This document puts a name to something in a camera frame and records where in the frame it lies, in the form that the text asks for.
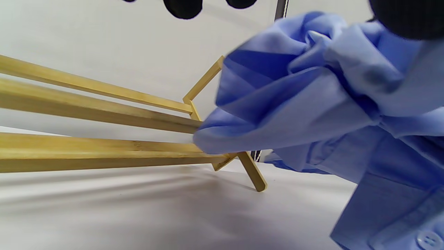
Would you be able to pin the wooden drying rack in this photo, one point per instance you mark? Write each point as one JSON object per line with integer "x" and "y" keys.
{"x": 69, "y": 152}

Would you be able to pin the person's left hand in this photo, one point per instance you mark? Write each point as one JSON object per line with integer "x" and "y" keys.
{"x": 409, "y": 17}

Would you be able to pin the blue button shirt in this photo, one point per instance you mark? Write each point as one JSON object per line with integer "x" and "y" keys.
{"x": 312, "y": 104}

